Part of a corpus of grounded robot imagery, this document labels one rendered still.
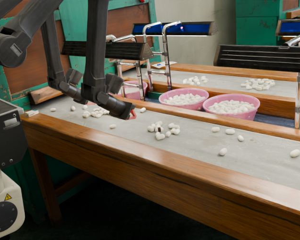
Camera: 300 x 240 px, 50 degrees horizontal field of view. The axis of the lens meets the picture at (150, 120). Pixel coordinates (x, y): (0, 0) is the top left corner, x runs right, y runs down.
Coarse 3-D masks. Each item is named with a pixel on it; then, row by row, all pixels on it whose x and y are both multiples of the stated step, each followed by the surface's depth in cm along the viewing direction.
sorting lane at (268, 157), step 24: (72, 120) 169; (96, 120) 165; (120, 120) 161; (144, 120) 157; (168, 120) 154; (192, 120) 150; (168, 144) 131; (192, 144) 129; (216, 144) 126; (240, 144) 124; (264, 144) 122; (288, 144) 120; (240, 168) 109; (264, 168) 107; (288, 168) 106
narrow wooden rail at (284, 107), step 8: (128, 80) 220; (136, 80) 215; (144, 80) 213; (152, 80) 211; (160, 88) 202; (176, 88) 194; (200, 88) 184; (208, 88) 183; (216, 88) 181; (232, 96) 170; (256, 96) 162; (264, 96) 160; (272, 96) 159; (280, 96) 158; (264, 104) 160; (272, 104) 157; (280, 104) 154; (288, 104) 152; (256, 112) 164; (264, 112) 162; (272, 112) 159; (280, 112) 156; (288, 112) 153
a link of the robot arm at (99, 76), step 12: (96, 0) 100; (108, 0) 102; (96, 12) 101; (96, 24) 102; (96, 36) 103; (96, 48) 105; (96, 60) 106; (84, 72) 110; (96, 72) 108; (84, 84) 111; (96, 84) 108; (84, 96) 112
